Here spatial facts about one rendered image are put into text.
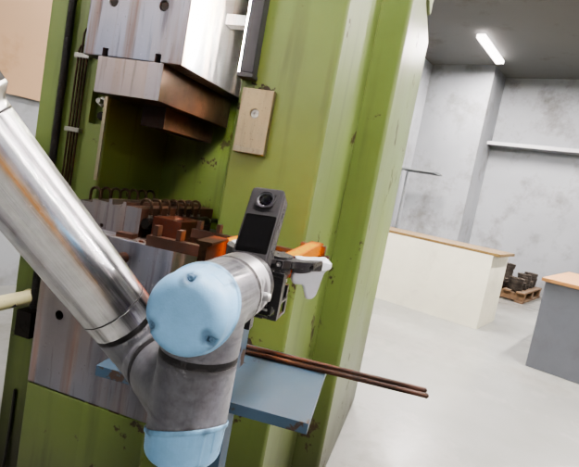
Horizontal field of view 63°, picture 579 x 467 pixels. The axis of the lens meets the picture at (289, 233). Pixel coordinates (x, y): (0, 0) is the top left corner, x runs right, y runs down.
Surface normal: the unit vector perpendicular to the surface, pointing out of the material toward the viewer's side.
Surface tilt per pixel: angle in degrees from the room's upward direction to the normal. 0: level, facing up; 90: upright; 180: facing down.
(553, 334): 90
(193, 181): 90
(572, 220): 90
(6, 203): 109
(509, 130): 90
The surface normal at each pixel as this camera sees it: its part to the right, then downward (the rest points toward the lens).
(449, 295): -0.58, -0.03
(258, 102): -0.29, 0.04
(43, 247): 0.20, 0.42
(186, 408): 0.01, 0.11
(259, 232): -0.13, -0.48
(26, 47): 0.79, 0.21
